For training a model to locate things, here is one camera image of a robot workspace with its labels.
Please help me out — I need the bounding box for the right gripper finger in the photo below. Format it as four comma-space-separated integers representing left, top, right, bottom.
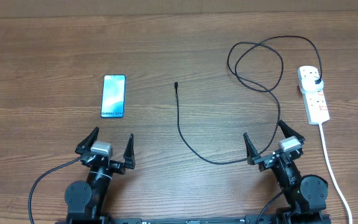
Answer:
243, 133, 260, 166
278, 119, 305, 145

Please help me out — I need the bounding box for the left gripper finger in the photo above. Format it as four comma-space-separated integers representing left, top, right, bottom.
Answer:
123, 133, 135, 169
75, 127, 99, 155

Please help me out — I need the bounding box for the blue Galaxy smartphone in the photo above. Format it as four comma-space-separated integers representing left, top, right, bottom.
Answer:
101, 75, 126, 118

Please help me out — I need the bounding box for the black USB charging cable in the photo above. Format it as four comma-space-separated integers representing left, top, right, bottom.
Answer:
174, 35, 323, 166

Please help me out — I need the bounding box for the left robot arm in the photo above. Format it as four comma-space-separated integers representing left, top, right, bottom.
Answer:
65, 127, 135, 223

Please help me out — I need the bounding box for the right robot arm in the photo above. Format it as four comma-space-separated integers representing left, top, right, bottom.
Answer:
244, 120, 331, 224

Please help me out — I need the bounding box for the white charger plug adapter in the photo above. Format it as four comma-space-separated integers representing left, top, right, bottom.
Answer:
299, 77, 324, 94

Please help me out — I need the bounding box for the white power strip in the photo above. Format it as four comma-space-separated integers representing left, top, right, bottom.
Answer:
297, 65, 330, 125

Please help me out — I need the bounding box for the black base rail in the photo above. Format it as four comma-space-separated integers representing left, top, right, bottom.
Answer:
55, 215, 332, 224

